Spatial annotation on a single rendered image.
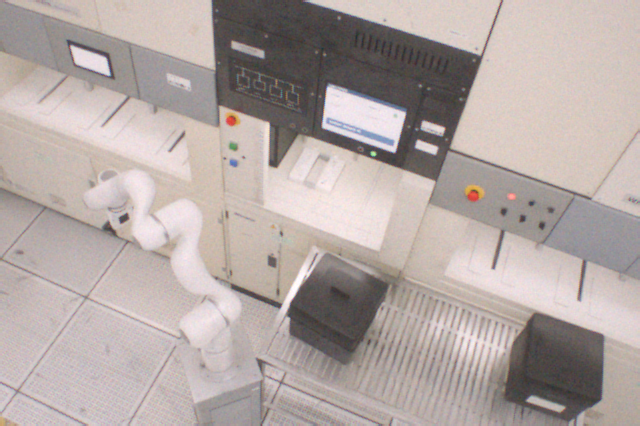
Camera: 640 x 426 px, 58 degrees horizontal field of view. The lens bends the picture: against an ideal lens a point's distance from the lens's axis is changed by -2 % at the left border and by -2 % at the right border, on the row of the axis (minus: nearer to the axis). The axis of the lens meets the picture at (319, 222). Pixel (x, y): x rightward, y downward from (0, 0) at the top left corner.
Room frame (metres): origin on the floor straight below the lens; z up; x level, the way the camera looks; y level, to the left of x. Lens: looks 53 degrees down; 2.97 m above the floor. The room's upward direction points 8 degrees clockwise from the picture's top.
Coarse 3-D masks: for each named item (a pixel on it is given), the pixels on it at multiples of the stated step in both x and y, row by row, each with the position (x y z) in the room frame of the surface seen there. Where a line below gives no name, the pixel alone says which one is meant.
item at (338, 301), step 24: (336, 264) 1.28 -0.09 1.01; (312, 288) 1.16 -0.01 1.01; (336, 288) 1.15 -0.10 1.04; (360, 288) 1.19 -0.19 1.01; (384, 288) 1.20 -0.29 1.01; (288, 312) 1.09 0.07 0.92; (312, 312) 1.05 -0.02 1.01; (336, 312) 1.07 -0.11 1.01; (360, 312) 1.08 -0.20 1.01; (336, 336) 0.99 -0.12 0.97; (360, 336) 1.03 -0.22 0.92
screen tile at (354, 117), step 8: (336, 96) 1.55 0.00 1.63; (344, 96) 1.54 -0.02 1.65; (328, 104) 1.56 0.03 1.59; (344, 104) 1.54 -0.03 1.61; (352, 104) 1.53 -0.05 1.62; (328, 112) 1.56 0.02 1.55; (336, 112) 1.55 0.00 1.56; (344, 112) 1.54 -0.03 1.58; (352, 112) 1.53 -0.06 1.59; (360, 112) 1.53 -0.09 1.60; (352, 120) 1.53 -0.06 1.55
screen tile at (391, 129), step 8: (368, 104) 1.52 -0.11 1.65; (368, 112) 1.52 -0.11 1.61; (376, 112) 1.51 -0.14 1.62; (384, 112) 1.50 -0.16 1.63; (392, 112) 1.50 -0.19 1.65; (368, 120) 1.52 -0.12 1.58; (392, 120) 1.50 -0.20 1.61; (376, 128) 1.51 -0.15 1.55; (384, 128) 1.50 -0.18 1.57; (392, 128) 1.49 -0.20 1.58; (392, 136) 1.49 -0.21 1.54
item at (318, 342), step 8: (296, 328) 1.07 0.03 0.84; (304, 328) 1.05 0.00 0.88; (368, 328) 1.14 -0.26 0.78; (296, 336) 1.06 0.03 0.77; (304, 336) 1.05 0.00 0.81; (312, 336) 1.04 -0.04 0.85; (320, 336) 1.03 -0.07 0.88; (312, 344) 1.03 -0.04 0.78; (320, 344) 1.02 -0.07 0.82; (328, 344) 1.01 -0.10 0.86; (336, 344) 1.00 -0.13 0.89; (328, 352) 1.01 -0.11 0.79; (336, 352) 0.99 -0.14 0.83; (344, 352) 0.98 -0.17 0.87; (336, 360) 0.99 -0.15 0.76; (344, 360) 0.98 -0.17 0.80
